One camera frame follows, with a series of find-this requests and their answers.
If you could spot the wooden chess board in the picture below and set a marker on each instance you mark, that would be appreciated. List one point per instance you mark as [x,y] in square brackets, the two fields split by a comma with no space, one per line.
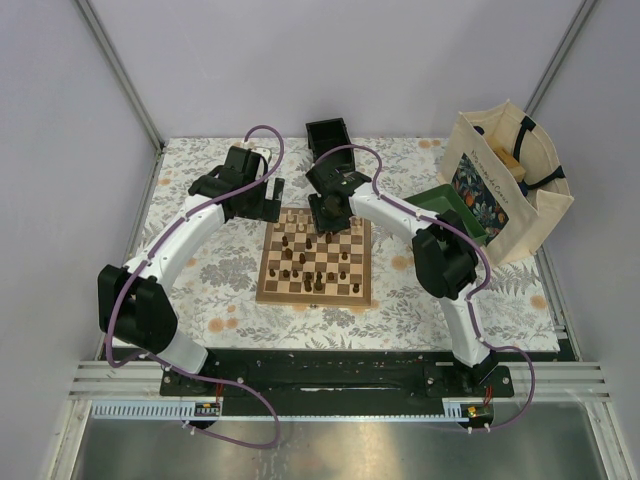
[300,266]

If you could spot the white slotted cable duct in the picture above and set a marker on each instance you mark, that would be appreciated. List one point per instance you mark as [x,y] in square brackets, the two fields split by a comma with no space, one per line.
[308,406]

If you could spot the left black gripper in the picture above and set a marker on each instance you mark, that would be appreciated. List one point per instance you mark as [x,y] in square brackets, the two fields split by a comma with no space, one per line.
[266,210]

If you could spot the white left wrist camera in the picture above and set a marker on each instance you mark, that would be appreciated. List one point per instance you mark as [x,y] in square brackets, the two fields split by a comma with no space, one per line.
[265,153]

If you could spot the cream canvas tote bag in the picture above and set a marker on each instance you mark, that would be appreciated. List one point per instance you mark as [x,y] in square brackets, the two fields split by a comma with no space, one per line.
[516,216]

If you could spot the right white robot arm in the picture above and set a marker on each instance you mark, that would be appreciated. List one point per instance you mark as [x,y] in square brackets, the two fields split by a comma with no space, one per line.
[445,257]

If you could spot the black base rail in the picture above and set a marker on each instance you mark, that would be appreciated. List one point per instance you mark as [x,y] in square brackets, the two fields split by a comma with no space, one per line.
[435,375]

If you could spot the black plastic bin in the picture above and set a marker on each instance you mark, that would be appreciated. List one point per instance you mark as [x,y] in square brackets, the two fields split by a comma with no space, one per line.
[324,135]

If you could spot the wooden box in bag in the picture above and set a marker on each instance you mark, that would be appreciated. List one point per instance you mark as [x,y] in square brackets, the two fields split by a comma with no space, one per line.
[508,160]

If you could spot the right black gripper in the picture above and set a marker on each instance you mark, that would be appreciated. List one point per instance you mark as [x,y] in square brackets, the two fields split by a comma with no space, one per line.
[321,224]

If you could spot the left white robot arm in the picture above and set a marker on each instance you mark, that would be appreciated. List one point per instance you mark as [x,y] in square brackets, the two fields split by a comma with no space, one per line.
[134,304]

